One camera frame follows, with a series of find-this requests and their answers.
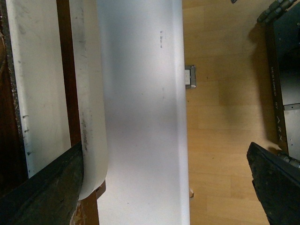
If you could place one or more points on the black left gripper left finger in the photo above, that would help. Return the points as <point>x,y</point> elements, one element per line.
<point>50,196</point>

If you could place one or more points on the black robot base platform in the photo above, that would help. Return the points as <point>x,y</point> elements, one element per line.
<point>282,32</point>

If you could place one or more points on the metal floor power socket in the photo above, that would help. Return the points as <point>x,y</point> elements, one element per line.
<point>190,77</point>

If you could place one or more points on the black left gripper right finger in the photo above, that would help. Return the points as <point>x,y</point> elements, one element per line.
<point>276,180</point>

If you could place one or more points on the dark brown wooden cabinet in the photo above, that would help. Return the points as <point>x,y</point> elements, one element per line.
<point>12,155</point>

